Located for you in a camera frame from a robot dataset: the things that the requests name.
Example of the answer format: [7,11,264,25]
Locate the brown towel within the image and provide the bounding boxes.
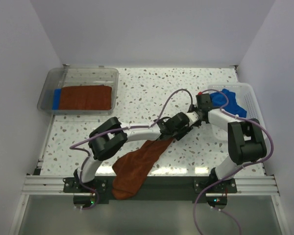
[112,138,173,200]
[58,85,112,111]

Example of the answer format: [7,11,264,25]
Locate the blue towel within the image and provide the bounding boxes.
[210,89,247,118]
[52,89,61,110]

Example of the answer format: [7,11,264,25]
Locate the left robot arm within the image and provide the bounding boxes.
[70,112,199,192]

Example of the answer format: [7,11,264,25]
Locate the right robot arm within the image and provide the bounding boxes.
[196,92,267,192]

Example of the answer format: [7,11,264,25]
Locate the white plastic laundry basket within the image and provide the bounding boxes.
[208,82,265,127]

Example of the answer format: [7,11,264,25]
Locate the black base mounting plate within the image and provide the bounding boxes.
[63,176,238,206]

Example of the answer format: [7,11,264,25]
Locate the clear plastic storage bin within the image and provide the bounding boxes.
[37,66,119,116]

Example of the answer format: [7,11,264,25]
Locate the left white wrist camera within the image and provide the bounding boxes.
[186,112,200,123]

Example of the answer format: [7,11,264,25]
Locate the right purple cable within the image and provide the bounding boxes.
[193,89,275,235]

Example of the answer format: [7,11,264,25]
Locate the purple cable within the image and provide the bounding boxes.
[70,88,194,211]
[193,89,275,235]

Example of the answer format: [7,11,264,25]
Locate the aluminium rail frame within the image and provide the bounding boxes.
[20,153,291,235]

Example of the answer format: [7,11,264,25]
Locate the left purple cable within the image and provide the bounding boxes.
[70,88,194,211]

